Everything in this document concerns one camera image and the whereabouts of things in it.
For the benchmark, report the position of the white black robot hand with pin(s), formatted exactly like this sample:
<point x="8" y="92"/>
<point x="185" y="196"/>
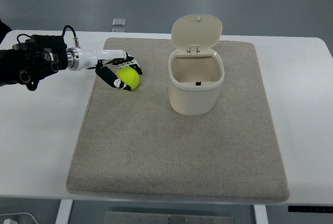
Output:
<point x="79" y="59"/>

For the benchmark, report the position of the yellow tennis ball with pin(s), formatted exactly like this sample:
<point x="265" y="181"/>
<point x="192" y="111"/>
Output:
<point x="129" y="77"/>

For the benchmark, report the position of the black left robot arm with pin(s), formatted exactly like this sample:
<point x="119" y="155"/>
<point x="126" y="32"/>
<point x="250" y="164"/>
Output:
<point x="40" y="56"/>

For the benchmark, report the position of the silver floor socket plate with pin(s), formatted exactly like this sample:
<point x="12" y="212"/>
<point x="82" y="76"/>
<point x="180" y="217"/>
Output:
<point x="120" y="22"/>

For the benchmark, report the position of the beige bin with open lid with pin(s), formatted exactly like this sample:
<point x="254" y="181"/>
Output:
<point x="196" y="71"/>

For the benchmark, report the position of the grey felt mat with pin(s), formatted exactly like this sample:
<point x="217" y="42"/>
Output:
<point x="134" y="144"/>

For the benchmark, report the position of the white table leg left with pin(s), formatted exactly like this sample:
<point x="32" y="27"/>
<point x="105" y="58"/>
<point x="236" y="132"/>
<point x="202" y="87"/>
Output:
<point x="64" y="212"/>

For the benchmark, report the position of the white table leg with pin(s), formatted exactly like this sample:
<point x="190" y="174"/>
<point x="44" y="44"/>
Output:
<point x="260" y="214"/>
<point x="64" y="212"/>

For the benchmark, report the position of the white table leg right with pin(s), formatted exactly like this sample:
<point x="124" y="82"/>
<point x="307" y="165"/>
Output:
<point x="260" y="214"/>

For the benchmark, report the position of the black table control panel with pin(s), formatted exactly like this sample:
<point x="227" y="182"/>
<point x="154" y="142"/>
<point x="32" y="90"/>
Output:
<point x="310" y="209"/>

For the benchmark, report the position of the grey metal base plate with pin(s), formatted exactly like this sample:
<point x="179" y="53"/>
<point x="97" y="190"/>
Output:
<point x="131" y="217"/>

